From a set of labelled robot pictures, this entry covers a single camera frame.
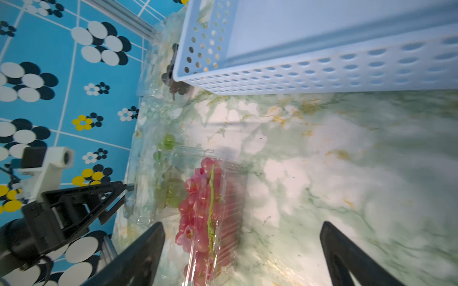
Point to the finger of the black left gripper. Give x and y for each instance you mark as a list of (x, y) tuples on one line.
[(73, 200), (103, 210)]

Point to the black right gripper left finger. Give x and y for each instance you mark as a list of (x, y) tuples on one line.
[(135, 266)]

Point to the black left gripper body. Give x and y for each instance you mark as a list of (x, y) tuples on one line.
[(53, 227)]

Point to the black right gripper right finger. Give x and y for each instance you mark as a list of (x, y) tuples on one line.
[(346, 261)]

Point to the red grape bunch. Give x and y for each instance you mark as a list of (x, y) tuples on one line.
[(225, 211), (193, 234)]

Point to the green grape bunch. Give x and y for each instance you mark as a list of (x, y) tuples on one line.
[(169, 186)]

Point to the clear plastic clamshell container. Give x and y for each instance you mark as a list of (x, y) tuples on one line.
[(156, 78)]

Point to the white perforated plastic basket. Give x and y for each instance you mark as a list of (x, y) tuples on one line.
[(284, 47)]

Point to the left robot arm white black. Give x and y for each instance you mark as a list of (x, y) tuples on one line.
[(70, 265)]

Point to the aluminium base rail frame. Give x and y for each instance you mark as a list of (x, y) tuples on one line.
[(108, 252)]

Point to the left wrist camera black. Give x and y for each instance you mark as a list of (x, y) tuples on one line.
[(43, 168)]

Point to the aluminium corner post left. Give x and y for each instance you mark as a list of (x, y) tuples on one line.
[(124, 16)]

